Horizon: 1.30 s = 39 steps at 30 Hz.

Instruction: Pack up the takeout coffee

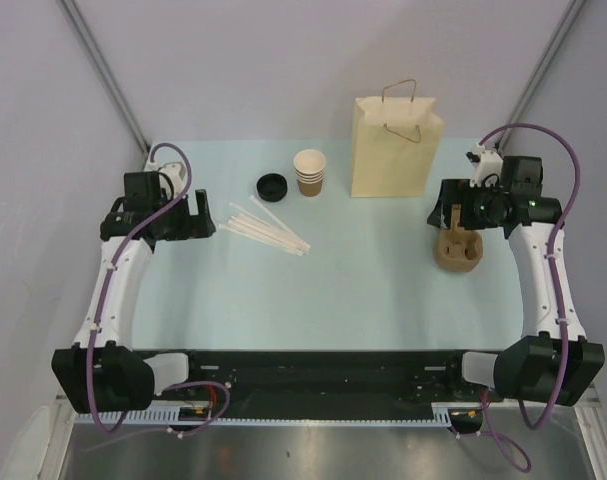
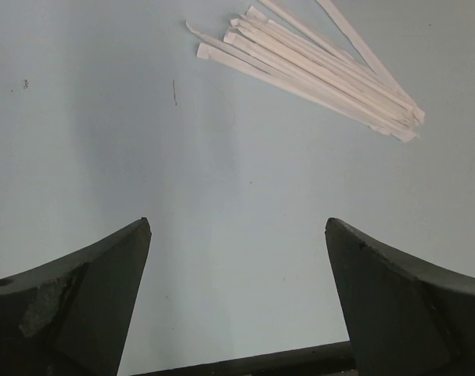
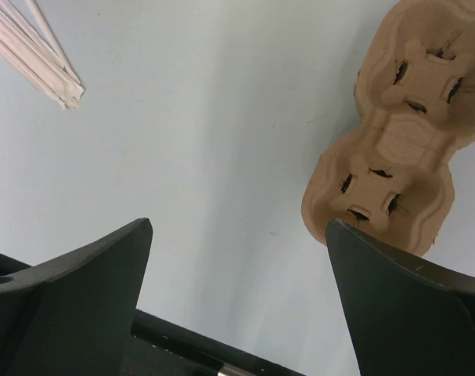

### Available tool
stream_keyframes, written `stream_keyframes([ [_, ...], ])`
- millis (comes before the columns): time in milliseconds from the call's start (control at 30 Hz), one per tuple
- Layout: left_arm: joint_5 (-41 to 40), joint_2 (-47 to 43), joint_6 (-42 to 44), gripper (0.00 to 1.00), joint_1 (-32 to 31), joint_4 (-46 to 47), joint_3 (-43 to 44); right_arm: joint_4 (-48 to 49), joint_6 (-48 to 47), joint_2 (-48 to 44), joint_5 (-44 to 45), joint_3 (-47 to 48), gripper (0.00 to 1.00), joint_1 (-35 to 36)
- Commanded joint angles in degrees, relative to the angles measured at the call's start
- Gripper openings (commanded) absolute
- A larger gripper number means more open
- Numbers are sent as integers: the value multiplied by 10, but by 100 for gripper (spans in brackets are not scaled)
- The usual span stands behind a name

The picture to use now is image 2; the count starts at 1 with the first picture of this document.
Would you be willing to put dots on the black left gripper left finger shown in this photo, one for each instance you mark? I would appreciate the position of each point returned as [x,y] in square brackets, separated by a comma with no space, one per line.
[71,316]

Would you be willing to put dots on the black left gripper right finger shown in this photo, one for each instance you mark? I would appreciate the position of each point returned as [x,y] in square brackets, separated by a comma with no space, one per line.
[404,316]

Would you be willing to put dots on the paper-wrapped straw, lowest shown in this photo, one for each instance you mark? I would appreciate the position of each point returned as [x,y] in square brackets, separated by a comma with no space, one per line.
[208,52]

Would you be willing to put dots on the paper-wrapped straw, upper bundle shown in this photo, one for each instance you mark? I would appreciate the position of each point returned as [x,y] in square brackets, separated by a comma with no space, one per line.
[328,68]

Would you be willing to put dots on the paper-wrapped straw, middle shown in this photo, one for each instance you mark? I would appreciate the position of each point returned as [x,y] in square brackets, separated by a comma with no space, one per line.
[235,37]

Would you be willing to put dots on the paper-wrapped straw, separate long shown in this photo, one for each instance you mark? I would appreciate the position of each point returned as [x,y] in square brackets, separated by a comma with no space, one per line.
[313,34]

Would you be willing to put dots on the paper-wrapped straw, outermost single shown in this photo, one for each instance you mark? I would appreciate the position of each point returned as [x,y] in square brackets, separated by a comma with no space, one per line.
[357,41]

